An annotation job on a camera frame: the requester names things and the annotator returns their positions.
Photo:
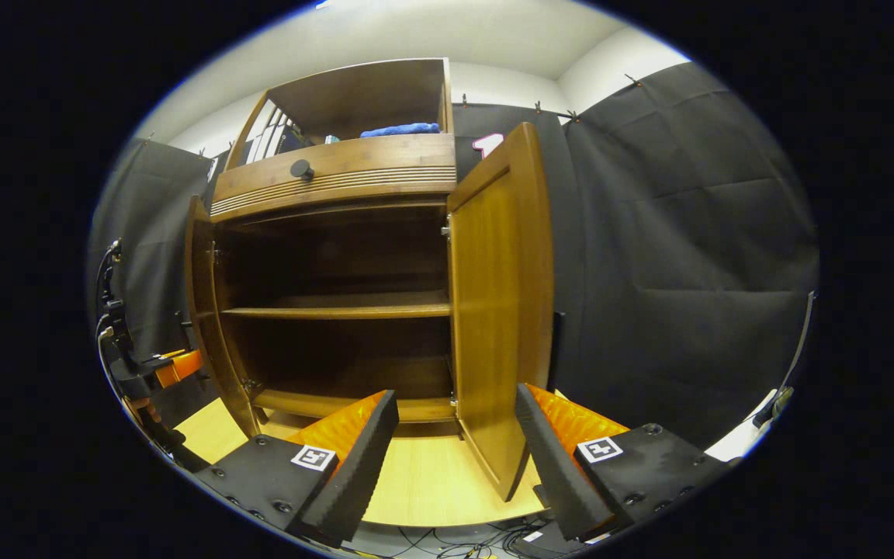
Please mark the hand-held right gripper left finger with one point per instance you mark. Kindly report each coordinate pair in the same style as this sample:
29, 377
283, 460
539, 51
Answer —
354, 473

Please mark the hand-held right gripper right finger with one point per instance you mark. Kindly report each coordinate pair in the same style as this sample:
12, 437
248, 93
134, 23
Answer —
556, 466

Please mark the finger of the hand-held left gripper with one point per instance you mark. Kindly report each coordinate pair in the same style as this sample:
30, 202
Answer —
179, 369

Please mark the wooden shoe cabinet door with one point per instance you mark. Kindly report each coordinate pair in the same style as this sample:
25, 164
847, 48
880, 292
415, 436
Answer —
202, 310
501, 310

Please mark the wooden double-door shoe cabinet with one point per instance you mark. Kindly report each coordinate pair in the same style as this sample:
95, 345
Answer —
354, 93

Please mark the wooden inner cabinet shelf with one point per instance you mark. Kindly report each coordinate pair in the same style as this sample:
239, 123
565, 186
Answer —
338, 309

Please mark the wooden cabinet drawer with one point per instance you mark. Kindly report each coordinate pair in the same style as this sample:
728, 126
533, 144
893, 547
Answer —
369, 167

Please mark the round black drawer knob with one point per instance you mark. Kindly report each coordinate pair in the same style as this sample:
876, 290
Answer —
302, 170

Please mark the black backdrop cloth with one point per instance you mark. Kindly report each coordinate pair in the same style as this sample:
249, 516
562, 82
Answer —
687, 272

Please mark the white book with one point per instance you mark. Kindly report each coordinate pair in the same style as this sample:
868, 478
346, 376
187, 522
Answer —
254, 140
267, 136
278, 132

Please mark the blue folded towel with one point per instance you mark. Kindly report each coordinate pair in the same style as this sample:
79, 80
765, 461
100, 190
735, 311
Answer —
400, 130

